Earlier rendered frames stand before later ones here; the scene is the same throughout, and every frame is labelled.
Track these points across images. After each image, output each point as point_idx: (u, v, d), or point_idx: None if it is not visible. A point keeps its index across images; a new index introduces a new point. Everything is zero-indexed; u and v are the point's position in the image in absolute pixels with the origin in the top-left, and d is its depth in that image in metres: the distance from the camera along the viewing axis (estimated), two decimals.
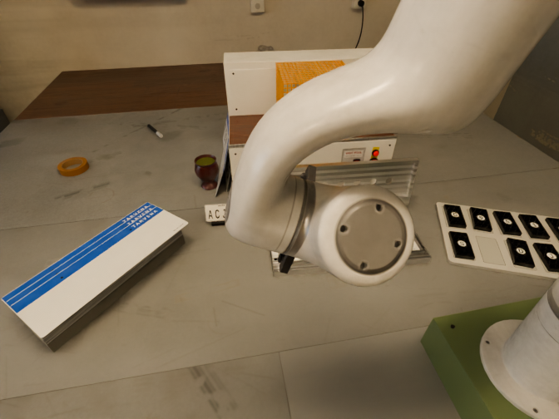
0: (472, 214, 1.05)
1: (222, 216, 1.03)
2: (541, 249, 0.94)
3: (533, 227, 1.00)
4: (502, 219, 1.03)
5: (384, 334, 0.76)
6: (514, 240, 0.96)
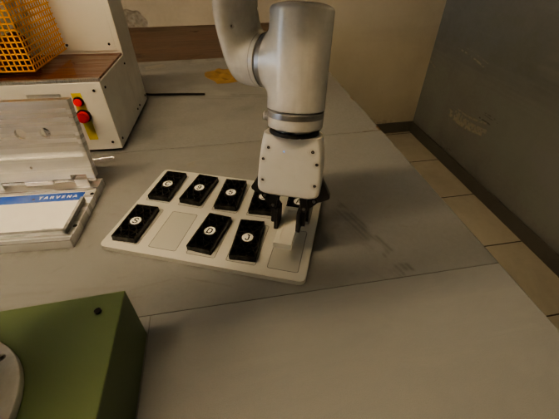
0: (191, 183, 0.76)
1: None
2: (245, 229, 0.65)
3: (259, 199, 0.71)
4: (229, 189, 0.75)
5: None
6: (215, 216, 0.67)
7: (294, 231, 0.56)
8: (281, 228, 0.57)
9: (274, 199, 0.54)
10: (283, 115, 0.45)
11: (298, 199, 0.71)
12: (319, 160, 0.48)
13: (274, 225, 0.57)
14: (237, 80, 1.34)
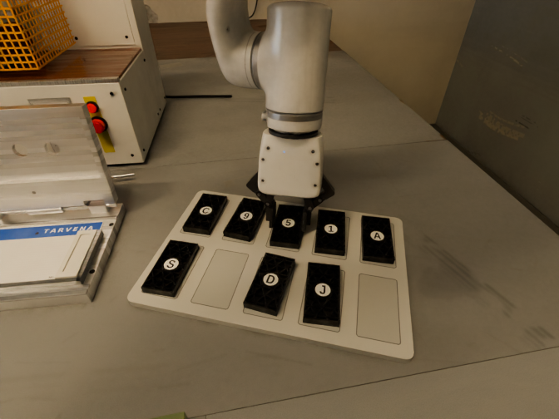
0: (235, 209, 0.61)
1: None
2: (316, 275, 0.50)
3: (326, 234, 0.56)
4: (284, 219, 0.59)
5: None
6: (274, 258, 0.52)
7: (82, 258, 0.50)
8: (67, 258, 0.50)
9: (270, 198, 0.54)
10: (283, 115, 0.45)
11: (375, 232, 0.56)
12: (319, 160, 0.49)
13: (269, 224, 0.56)
14: None
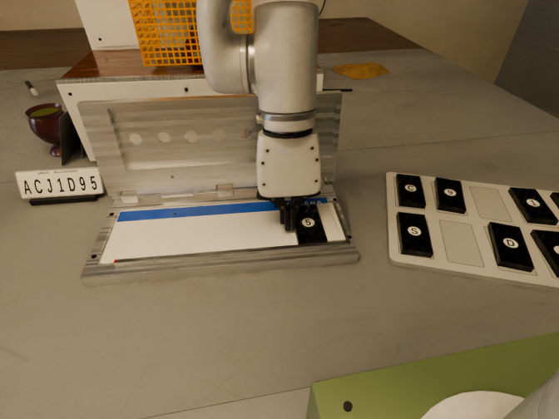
0: (437, 187, 0.68)
1: (47, 190, 0.66)
2: (545, 240, 0.57)
3: (531, 206, 0.63)
4: (302, 219, 0.59)
5: (239, 401, 0.39)
6: (500, 226, 0.59)
7: (339, 225, 0.57)
8: (326, 225, 0.57)
9: (282, 200, 0.54)
10: (284, 116, 0.45)
11: None
12: (319, 155, 0.50)
13: (285, 228, 0.56)
14: (373, 75, 1.26)
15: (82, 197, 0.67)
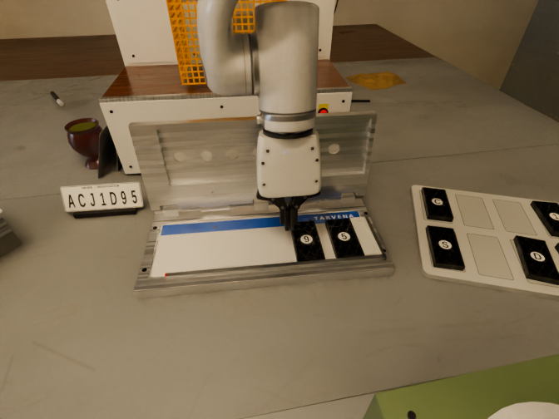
0: (292, 235, 0.61)
1: (90, 204, 0.69)
2: None
3: (555, 220, 0.66)
4: (338, 233, 0.62)
5: (297, 409, 0.42)
6: (526, 239, 0.62)
7: (374, 239, 0.60)
8: (361, 239, 0.60)
9: (282, 200, 0.54)
10: (284, 116, 0.45)
11: None
12: (319, 155, 0.50)
13: (285, 228, 0.56)
14: (388, 85, 1.29)
15: (123, 210, 0.70)
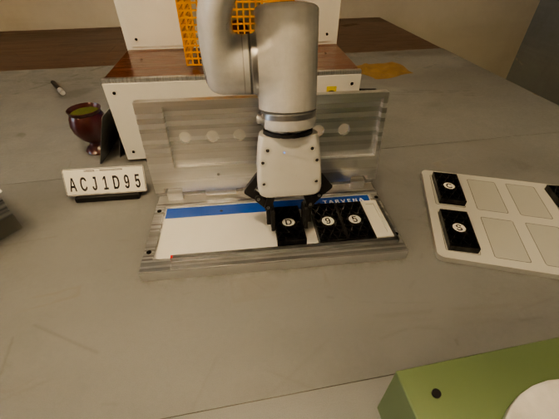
0: (313, 217, 0.59)
1: (92, 188, 0.67)
2: None
3: None
4: (348, 215, 0.60)
5: (310, 391, 0.40)
6: (280, 209, 0.61)
7: (386, 222, 0.58)
8: (373, 222, 0.58)
9: (271, 201, 0.54)
10: (284, 116, 0.45)
11: None
12: (319, 155, 0.50)
13: (272, 228, 0.56)
14: (393, 75, 1.27)
15: (126, 194, 0.68)
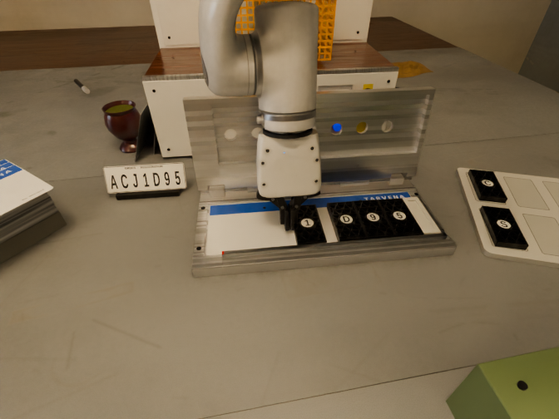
0: (358, 214, 0.60)
1: (133, 185, 0.68)
2: None
3: (304, 228, 0.57)
4: (392, 212, 0.60)
5: (377, 386, 0.40)
6: (336, 204, 0.62)
7: (431, 219, 0.59)
8: (418, 219, 0.59)
9: (282, 200, 0.54)
10: (284, 116, 0.45)
11: None
12: (319, 155, 0.50)
13: (285, 228, 0.56)
14: (414, 73, 1.27)
15: (166, 192, 0.68)
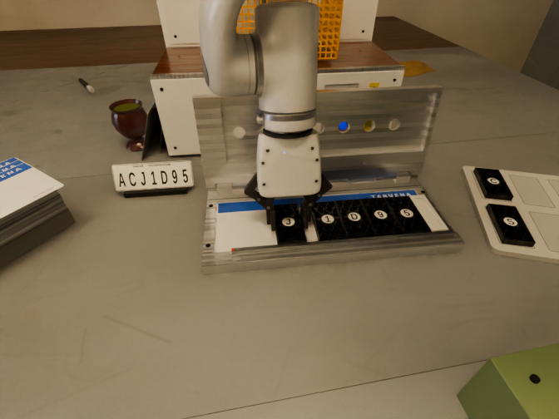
0: (365, 211, 0.60)
1: (140, 183, 0.68)
2: (280, 214, 0.60)
3: (325, 224, 0.58)
4: (399, 209, 0.61)
5: (388, 381, 0.41)
6: (343, 203, 0.62)
7: (438, 216, 0.59)
8: (425, 215, 0.59)
9: (271, 201, 0.54)
10: (284, 116, 0.45)
11: None
12: (319, 155, 0.50)
13: (272, 228, 0.56)
14: (418, 73, 1.27)
15: (174, 189, 0.69)
